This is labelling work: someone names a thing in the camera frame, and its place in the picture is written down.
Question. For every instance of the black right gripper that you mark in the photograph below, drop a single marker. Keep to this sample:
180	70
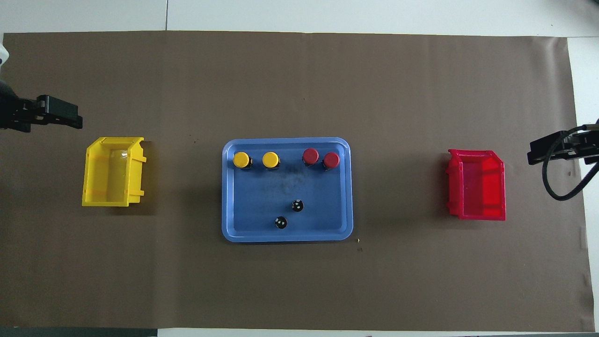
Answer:
589	147

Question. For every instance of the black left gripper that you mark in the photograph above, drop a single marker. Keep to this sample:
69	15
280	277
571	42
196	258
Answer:
14	112

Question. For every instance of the yellow push button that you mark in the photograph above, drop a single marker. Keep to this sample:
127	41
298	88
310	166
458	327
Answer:
270	159
241	159

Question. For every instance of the red push button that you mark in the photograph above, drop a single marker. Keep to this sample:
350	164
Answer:
310	155
332	160

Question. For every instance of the red plastic bin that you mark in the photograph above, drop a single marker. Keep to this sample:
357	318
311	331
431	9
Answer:
477	187

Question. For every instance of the yellow plastic bin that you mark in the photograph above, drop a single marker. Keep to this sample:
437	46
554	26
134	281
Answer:
107	182

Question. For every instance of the blue plastic tray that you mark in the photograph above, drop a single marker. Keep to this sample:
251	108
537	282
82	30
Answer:
262	201

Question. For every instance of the brown paper table mat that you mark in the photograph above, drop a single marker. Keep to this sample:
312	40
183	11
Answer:
299	70

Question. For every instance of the small black cylinder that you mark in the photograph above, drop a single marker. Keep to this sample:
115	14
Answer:
281	223
297	206

